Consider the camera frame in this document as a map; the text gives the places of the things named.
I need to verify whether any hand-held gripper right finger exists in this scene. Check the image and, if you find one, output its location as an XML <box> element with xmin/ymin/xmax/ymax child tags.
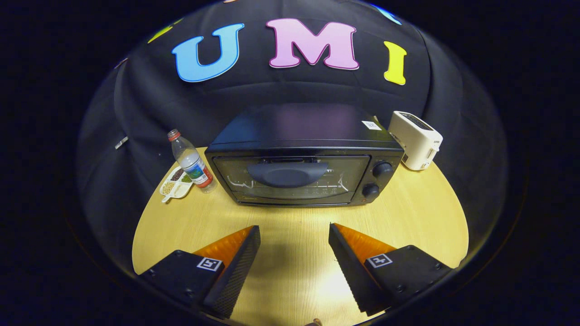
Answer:
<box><xmin>328</xmin><ymin>222</ymin><xmax>454</xmax><ymax>317</ymax></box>

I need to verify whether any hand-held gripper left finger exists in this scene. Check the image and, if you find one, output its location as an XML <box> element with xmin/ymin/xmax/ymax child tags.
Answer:
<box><xmin>138</xmin><ymin>225</ymin><xmax>261</xmax><ymax>320</ymax></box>

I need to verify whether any black toaster oven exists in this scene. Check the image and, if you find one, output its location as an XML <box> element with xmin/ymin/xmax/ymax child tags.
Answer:
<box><xmin>204</xmin><ymin>103</ymin><xmax>405</xmax><ymax>207</ymax></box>

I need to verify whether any white bread toaster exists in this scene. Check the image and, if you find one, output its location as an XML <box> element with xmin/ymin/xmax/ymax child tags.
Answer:
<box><xmin>388</xmin><ymin>110</ymin><xmax>444</xmax><ymax>172</ymax></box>

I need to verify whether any white divided snack tray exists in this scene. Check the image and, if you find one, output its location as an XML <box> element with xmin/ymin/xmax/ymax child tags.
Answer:
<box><xmin>159</xmin><ymin>166</ymin><xmax>195</xmax><ymax>203</ymax></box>

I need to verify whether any clear plastic water bottle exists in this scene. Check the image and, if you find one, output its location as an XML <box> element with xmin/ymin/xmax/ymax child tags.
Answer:
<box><xmin>166</xmin><ymin>129</ymin><xmax>218</xmax><ymax>194</ymax></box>

